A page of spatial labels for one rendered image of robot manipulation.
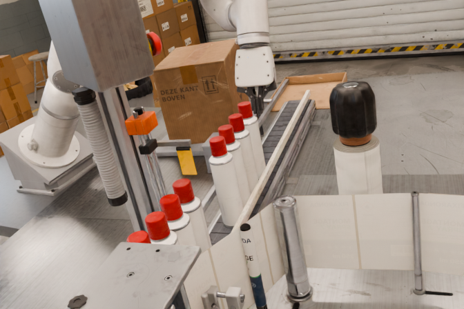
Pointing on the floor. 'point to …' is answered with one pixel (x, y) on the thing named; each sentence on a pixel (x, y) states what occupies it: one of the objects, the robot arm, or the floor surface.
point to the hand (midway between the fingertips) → (257, 106)
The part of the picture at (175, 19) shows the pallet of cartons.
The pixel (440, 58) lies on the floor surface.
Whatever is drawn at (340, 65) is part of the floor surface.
